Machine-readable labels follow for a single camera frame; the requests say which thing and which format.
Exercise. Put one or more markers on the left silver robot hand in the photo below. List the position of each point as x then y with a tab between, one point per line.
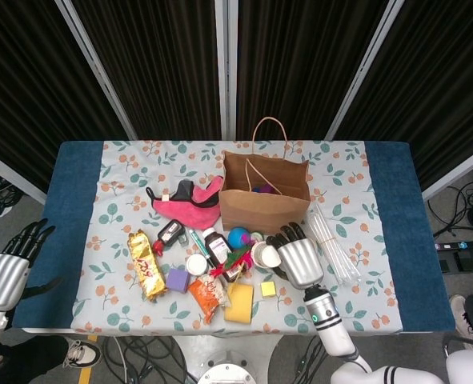
4	280

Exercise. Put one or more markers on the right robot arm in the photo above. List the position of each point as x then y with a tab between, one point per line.
328	324

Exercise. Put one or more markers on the green white round toy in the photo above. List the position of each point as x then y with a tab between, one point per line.
257	238

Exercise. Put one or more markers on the black bottle red cap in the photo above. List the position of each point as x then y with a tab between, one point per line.
170	232

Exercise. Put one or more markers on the purple foam cube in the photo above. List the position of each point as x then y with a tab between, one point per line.
178	280

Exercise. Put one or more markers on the blue table cover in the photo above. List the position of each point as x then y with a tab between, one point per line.
72	200

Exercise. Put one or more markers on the person's leg with sneaker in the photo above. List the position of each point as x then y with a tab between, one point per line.
464	320

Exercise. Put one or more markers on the green white tube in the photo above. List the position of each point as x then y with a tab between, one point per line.
198	242

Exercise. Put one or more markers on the bundle of clear straws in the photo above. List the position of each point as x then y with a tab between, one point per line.
334	248

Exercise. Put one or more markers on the pink towel black trim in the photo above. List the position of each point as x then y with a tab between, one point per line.
188	210

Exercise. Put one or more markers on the gold biscuit pack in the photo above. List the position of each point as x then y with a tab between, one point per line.
146	266

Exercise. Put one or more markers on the purple toy brick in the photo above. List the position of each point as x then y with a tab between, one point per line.
267	187

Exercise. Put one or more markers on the black power strip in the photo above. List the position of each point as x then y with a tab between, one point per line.
464	265

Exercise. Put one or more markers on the floral tablecloth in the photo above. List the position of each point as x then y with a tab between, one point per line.
140	160

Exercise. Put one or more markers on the white black sneaker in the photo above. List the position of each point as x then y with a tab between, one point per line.
84	352

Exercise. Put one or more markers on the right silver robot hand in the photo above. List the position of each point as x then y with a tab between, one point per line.
302	264

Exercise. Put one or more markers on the black pleated partition panel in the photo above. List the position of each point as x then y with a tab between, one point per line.
300	60
440	80
152	60
28	80

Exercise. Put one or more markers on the white lidded jar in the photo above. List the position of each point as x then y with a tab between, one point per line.
268	256

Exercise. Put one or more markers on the metal chair frame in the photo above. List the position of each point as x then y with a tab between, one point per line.
466	341

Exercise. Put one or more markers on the blue ball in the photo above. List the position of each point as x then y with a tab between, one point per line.
237	237

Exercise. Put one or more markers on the yellow sponge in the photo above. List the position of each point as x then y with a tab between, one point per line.
239	306

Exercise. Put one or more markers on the colourful feather toy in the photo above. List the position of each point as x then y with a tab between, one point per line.
238	259

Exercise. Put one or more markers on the brown medicine bottle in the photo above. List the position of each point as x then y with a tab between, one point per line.
218	248

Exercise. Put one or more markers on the orange snack packet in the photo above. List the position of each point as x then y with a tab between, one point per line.
208	296

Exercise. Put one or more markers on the small yellow cube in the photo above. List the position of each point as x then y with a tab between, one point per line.
268	289

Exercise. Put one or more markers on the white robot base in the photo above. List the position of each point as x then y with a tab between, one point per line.
228	368

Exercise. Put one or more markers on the brown paper bag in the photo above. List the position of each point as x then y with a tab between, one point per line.
260	212

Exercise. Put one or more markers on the round clear pin tin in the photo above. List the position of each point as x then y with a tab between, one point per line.
196	265

